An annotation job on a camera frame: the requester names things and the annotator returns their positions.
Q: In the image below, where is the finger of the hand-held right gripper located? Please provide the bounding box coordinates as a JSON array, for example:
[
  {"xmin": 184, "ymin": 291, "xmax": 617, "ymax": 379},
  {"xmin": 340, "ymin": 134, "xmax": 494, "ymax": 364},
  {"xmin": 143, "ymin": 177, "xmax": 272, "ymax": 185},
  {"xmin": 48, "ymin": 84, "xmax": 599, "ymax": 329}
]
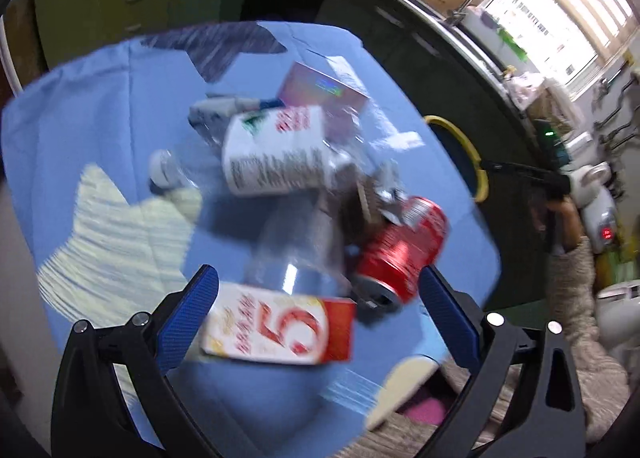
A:
[{"xmin": 479, "ymin": 161, "xmax": 543, "ymax": 185}]

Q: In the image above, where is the white and red carton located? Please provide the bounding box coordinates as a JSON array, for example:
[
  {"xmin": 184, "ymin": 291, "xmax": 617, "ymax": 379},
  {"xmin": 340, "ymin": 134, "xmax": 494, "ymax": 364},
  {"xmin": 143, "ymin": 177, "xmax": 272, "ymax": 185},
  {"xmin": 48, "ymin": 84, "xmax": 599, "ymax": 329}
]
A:
[{"xmin": 200, "ymin": 282, "xmax": 357, "ymax": 367}]

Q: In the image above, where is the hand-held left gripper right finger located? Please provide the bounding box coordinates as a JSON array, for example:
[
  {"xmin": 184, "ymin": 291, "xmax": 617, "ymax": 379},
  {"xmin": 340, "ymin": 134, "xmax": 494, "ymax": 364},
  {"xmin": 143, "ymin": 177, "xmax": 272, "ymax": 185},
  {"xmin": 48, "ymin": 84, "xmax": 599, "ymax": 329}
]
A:
[{"xmin": 419, "ymin": 264, "xmax": 587, "ymax": 458}]

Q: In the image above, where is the black yellow-rimmed bin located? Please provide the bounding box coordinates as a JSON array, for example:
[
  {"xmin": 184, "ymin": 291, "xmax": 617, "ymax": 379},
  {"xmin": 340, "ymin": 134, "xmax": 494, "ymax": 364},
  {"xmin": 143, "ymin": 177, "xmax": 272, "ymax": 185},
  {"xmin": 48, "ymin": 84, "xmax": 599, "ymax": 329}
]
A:
[{"xmin": 423, "ymin": 114, "xmax": 490, "ymax": 204}]

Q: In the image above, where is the person's right hand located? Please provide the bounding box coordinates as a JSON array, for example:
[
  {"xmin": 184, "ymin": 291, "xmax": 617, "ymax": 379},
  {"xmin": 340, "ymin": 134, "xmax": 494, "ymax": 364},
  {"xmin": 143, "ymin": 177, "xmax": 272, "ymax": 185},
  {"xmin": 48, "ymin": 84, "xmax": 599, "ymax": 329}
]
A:
[{"xmin": 544, "ymin": 197, "xmax": 587, "ymax": 251}]

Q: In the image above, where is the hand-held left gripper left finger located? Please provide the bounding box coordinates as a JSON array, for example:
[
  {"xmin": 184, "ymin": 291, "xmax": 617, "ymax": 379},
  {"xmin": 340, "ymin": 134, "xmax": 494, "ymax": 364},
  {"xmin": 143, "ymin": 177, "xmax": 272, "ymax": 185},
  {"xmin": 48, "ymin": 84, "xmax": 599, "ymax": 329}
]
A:
[{"xmin": 50, "ymin": 264, "xmax": 223, "ymax": 458}]

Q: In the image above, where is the person's right forearm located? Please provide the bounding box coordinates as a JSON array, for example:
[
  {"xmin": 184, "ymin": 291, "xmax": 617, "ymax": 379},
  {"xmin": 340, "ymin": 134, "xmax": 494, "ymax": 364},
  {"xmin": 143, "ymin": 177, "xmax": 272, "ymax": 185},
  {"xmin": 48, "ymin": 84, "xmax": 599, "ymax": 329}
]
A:
[{"xmin": 544, "ymin": 236, "xmax": 632, "ymax": 445}]

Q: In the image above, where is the pink box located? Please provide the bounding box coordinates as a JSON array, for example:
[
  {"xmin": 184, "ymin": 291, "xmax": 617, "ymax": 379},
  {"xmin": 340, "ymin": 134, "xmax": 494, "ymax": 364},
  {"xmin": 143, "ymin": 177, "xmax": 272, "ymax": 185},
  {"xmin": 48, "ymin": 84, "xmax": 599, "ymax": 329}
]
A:
[{"xmin": 276, "ymin": 62, "xmax": 372, "ymax": 149}]

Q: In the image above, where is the clear plastic bottle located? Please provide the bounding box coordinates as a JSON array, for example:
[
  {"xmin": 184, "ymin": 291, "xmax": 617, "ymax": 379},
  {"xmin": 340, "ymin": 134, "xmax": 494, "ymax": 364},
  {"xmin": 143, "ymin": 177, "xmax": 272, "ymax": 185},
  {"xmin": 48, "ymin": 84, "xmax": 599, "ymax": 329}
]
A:
[{"xmin": 244, "ymin": 188, "xmax": 352, "ymax": 299}]

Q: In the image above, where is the white appliance with red light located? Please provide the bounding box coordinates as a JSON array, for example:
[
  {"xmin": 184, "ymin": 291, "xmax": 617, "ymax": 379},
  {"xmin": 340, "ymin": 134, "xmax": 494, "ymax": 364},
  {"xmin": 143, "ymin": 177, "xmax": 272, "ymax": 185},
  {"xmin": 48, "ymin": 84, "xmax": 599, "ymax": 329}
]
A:
[{"xmin": 569, "ymin": 162, "xmax": 620, "ymax": 255}]

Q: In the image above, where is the pink cloth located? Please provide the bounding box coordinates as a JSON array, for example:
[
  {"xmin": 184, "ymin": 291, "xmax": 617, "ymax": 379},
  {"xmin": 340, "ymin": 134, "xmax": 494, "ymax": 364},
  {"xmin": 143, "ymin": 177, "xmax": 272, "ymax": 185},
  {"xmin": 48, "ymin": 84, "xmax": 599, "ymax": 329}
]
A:
[{"xmin": 402, "ymin": 397, "xmax": 447, "ymax": 427}]

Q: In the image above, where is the grey white pack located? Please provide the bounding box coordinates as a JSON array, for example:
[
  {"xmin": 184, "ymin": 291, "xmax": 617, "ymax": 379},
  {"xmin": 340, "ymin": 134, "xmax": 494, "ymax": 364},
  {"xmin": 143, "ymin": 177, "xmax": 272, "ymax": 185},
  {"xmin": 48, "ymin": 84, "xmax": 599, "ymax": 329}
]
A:
[{"xmin": 188, "ymin": 94, "xmax": 277, "ymax": 139}]

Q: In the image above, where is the red soda can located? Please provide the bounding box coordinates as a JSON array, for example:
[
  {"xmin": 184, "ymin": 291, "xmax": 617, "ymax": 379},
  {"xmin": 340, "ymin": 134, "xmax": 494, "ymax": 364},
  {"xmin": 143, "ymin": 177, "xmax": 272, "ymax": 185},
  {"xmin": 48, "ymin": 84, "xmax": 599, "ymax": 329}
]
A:
[{"xmin": 348, "ymin": 196, "xmax": 450, "ymax": 312}]

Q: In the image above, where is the white-capped small bottle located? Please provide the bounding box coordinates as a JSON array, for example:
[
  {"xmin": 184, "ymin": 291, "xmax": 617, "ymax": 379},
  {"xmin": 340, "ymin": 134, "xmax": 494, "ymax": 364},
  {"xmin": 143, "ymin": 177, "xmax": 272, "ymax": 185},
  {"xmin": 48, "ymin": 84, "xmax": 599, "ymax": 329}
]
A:
[{"xmin": 148, "ymin": 149, "xmax": 202, "ymax": 191}]

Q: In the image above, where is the brown and silver wrapper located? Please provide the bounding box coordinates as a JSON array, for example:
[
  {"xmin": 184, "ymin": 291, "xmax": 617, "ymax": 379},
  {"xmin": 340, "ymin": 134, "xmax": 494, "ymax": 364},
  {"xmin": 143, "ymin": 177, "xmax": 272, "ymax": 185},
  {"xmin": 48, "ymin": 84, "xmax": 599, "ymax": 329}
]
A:
[{"xmin": 344, "ymin": 162, "xmax": 412, "ymax": 239}]

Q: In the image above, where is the window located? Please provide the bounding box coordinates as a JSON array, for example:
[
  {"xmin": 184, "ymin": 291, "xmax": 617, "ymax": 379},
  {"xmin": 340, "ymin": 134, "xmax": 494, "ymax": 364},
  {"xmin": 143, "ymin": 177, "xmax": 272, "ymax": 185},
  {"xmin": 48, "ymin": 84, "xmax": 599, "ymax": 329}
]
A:
[{"xmin": 482, "ymin": 0, "xmax": 640, "ymax": 99}]

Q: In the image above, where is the blue tablecloth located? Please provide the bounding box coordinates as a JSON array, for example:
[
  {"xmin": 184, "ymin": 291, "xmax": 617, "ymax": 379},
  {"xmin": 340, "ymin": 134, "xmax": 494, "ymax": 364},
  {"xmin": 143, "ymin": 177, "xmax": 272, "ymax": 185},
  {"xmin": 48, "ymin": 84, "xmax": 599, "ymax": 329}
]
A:
[{"xmin": 0, "ymin": 20, "xmax": 502, "ymax": 445}]

